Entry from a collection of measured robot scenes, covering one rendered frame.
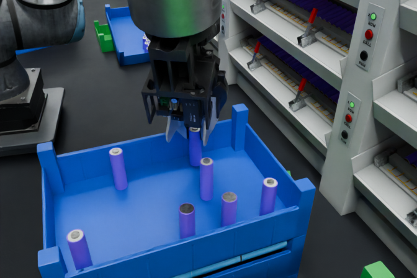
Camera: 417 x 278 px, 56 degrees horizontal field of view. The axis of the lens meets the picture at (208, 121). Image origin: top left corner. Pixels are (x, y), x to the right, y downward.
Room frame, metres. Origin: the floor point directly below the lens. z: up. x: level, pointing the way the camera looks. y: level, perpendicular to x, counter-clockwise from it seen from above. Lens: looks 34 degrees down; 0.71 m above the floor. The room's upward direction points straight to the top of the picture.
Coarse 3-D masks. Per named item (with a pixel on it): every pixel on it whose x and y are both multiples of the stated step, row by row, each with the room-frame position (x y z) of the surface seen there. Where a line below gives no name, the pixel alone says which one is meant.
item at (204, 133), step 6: (216, 114) 0.43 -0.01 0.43; (204, 120) 0.40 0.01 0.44; (210, 120) 0.43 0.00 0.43; (216, 120) 0.43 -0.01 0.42; (204, 126) 0.40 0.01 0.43; (210, 126) 0.43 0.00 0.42; (204, 132) 0.40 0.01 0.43; (210, 132) 0.44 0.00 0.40; (204, 138) 0.39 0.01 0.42; (204, 144) 0.39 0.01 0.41
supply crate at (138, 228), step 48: (48, 144) 0.41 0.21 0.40; (144, 144) 0.45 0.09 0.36; (240, 144) 0.49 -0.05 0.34; (48, 192) 0.37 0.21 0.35; (96, 192) 0.40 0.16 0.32; (144, 192) 0.40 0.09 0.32; (192, 192) 0.40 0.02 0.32; (240, 192) 0.40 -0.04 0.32; (288, 192) 0.37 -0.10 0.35; (48, 240) 0.28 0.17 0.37; (96, 240) 0.31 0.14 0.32; (144, 240) 0.31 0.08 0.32; (192, 240) 0.27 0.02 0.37; (240, 240) 0.29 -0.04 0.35
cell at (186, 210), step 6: (186, 204) 0.31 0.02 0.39; (180, 210) 0.30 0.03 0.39; (186, 210) 0.30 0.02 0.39; (192, 210) 0.30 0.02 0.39; (180, 216) 0.30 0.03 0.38; (186, 216) 0.30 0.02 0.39; (192, 216) 0.30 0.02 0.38; (180, 222) 0.30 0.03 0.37; (186, 222) 0.30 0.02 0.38; (192, 222) 0.30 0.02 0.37; (180, 228) 0.30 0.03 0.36; (186, 228) 0.30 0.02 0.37; (192, 228) 0.30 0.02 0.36; (180, 234) 0.30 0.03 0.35; (186, 234) 0.30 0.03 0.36; (192, 234) 0.30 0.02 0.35
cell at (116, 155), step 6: (114, 150) 0.41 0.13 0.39; (120, 150) 0.41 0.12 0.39; (114, 156) 0.40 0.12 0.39; (120, 156) 0.40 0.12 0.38; (114, 162) 0.40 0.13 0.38; (120, 162) 0.40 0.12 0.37; (114, 168) 0.40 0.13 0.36; (120, 168) 0.40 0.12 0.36; (114, 174) 0.40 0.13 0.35; (120, 174) 0.40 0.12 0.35; (126, 174) 0.41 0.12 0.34; (114, 180) 0.40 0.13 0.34; (120, 180) 0.40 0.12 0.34; (126, 180) 0.41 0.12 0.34; (120, 186) 0.40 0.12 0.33; (126, 186) 0.41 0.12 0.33
